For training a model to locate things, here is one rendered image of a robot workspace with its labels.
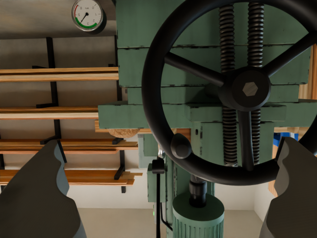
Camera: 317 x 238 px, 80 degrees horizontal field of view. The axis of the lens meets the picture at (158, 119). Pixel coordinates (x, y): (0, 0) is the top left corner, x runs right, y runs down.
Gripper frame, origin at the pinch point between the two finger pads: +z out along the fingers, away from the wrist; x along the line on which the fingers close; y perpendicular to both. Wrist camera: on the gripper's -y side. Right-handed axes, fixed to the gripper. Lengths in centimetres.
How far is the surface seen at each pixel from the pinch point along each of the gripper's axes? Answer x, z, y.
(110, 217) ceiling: -87, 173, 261
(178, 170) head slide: 4, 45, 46
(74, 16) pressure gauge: -17.6, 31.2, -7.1
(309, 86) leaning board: 109, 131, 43
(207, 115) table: 7.8, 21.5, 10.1
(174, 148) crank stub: 0.8, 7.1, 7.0
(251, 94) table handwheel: 11.1, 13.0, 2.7
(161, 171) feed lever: -2, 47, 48
